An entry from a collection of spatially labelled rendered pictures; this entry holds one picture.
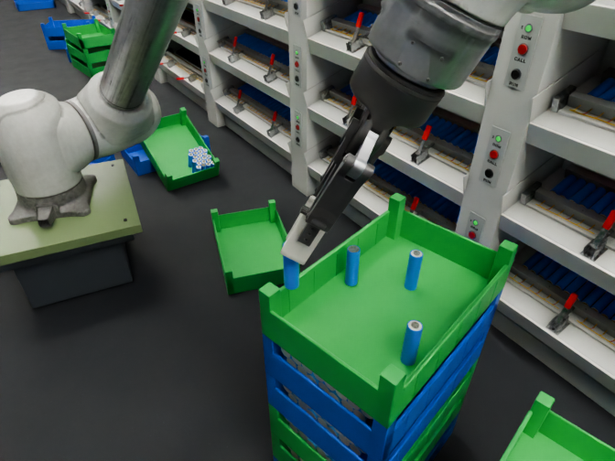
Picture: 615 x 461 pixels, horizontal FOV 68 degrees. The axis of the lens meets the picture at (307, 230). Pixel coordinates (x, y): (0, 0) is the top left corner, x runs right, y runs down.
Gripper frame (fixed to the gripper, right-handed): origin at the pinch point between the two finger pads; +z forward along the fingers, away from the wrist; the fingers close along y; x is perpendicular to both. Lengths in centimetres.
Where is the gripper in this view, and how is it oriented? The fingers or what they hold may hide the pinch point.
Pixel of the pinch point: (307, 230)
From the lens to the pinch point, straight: 50.2
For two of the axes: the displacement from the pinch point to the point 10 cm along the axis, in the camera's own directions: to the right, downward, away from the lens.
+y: -2.1, 5.9, -7.8
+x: 8.9, 4.5, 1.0
